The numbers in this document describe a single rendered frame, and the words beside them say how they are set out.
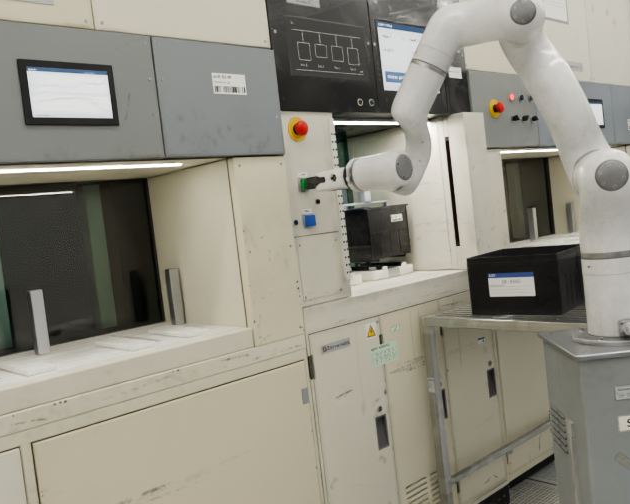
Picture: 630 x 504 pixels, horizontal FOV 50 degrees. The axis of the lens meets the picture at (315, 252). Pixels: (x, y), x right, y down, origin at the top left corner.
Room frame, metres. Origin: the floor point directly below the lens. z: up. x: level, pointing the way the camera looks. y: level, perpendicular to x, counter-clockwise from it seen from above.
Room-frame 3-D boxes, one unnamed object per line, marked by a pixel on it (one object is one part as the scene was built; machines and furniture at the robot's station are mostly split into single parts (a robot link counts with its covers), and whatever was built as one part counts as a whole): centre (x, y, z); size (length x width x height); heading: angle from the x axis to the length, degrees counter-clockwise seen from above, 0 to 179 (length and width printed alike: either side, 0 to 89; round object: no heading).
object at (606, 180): (1.49, -0.65, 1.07); 0.19 x 0.12 x 0.24; 166
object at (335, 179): (1.75, -0.09, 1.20); 0.11 x 0.10 x 0.07; 42
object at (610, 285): (1.52, -0.66, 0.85); 0.19 x 0.19 x 0.18
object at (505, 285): (2.06, -0.64, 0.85); 0.28 x 0.28 x 0.17; 51
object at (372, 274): (2.44, -0.20, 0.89); 0.22 x 0.21 x 0.04; 42
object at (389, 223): (2.44, -0.20, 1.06); 0.24 x 0.20 x 0.32; 133
